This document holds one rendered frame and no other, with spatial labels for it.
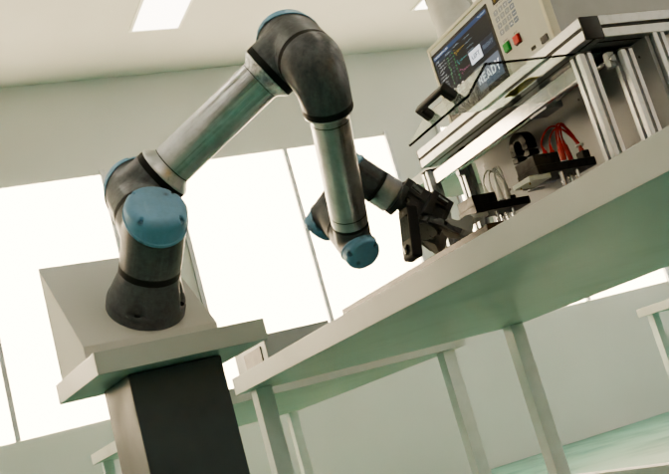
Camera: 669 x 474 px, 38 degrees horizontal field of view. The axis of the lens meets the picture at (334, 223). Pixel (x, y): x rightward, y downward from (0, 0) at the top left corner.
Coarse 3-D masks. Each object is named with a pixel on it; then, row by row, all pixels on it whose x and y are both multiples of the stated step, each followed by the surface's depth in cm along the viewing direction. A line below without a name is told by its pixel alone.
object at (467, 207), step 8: (464, 200) 213; (472, 200) 210; (480, 200) 211; (488, 200) 212; (496, 200) 212; (504, 200) 213; (512, 200) 214; (520, 200) 214; (528, 200) 215; (464, 208) 214; (472, 208) 211; (480, 208) 210; (488, 208) 211; (496, 208) 211; (504, 208) 214; (512, 208) 214; (520, 208) 219; (480, 216) 210; (488, 216) 218; (504, 216) 218
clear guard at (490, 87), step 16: (496, 64) 175; (512, 64) 177; (528, 64) 180; (544, 64) 182; (560, 64) 185; (480, 80) 181; (496, 80) 184; (512, 80) 186; (528, 80) 189; (544, 80) 192; (464, 96) 172; (480, 96) 190; (496, 96) 193; (512, 96) 196; (528, 96) 199; (448, 112) 177; (464, 112) 198
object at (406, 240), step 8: (408, 208) 204; (416, 208) 205; (400, 216) 207; (408, 216) 203; (416, 216) 204; (400, 224) 206; (408, 224) 203; (416, 224) 203; (400, 232) 206; (408, 232) 203; (416, 232) 203; (408, 240) 203; (416, 240) 202; (408, 248) 202; (416, 248) 201; (408, 256) 202; (416, 256) 201
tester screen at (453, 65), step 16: (480, 16) 211; (464, 32) 217; (480, 32) 212; (448, 48) 224; (464, 48) 218; (496, 48) 208; (448, 64) 225; (464, 64) 219; (480, 64) 214; (448, 80) 226
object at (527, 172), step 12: (540, 156) 190; (552, 156) 191; (516, 168) 194; (528, 168) 191; (540, 168) 188; (552, 168) 189; (564, 168) 191; (576, 168) 193; (528, 180) 188; (540, 180) 190
